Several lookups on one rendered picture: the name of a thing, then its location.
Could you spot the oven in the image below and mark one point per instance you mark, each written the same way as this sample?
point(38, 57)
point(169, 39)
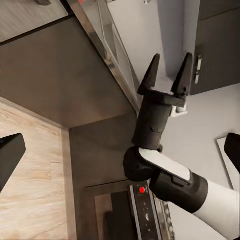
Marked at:
point(124, 210)

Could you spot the drop in sink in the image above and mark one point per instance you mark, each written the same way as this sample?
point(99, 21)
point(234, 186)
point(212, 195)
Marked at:
point(114, 43)

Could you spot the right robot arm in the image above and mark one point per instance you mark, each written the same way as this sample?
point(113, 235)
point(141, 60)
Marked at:
point(215, 205)

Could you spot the dishwasher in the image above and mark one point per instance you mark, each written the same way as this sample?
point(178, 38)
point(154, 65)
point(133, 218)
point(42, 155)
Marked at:
point(20, 16)

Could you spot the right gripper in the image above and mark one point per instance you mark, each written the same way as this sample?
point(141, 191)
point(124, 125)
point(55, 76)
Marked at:
point(156, 106)

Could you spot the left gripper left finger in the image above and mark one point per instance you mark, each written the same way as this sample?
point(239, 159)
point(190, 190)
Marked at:
point(12, 150)

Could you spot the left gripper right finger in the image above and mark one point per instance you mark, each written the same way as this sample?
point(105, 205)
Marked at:
point(232, 149)

